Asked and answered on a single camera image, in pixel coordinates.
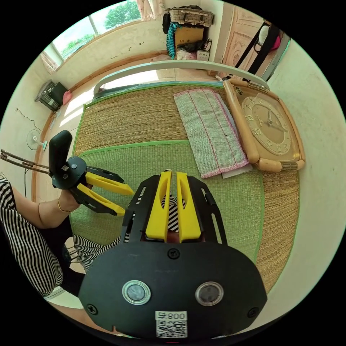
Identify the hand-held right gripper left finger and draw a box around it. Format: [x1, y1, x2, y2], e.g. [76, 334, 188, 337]
[145, 172, 172, 241]

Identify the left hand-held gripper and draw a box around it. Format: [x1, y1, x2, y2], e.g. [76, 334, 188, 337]
[51, 156, 135, 217]

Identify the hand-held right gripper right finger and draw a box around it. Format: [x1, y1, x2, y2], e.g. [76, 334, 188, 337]
[176, 172, 202, 243]

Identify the striped short sleeve shirt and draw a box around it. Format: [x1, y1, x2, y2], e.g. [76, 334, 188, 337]
[72, 168, 187, 274]

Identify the person's right forearm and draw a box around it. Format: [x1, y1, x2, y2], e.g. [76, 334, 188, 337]
[50, 302, 123, 335]

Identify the person's left forearm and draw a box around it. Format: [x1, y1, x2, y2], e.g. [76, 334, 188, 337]
[11, 186, 74, 230]

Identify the person's left hand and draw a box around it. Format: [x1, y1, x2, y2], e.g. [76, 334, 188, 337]
[58, 182, 93, 213]

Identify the bed with woven mat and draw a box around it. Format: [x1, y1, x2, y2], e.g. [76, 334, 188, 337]
[71, 59, 301, 296]

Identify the white towel with pink edge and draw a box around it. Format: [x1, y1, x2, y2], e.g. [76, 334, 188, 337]
[173, 88, 253, 179]

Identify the white standing fan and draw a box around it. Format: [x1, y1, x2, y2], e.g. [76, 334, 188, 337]
[26, 129, 48, 151]

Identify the person's body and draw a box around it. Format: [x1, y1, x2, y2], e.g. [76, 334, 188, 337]
[0, 173, 88, 309]

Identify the black plastic crate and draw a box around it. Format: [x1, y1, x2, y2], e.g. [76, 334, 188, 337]
[34, 80, 68, 112]

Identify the window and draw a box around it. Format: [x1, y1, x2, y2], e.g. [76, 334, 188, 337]
[50, 0, 143, 62]

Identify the brown cardboard carton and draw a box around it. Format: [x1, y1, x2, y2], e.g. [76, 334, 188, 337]
[175, 26, 205, 50]

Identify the black clothes rack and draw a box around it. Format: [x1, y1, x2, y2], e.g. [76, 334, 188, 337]
[234, 21, 285, 79]

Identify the pale wooden door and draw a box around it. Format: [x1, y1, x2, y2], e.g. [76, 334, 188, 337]
[221, 5, 269, 77]

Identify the pale floral curtain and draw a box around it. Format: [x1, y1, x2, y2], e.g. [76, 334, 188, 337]
[135, 0, 166, 21]

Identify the woven basket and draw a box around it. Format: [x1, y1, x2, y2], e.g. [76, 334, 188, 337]
[165, 7, 214, 28]

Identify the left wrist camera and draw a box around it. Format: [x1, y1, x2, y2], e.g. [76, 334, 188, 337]
[48, 129, 73, 177]

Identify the square tan wall clock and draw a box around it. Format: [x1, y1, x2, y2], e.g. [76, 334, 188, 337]
[222, 78, 306, 173]

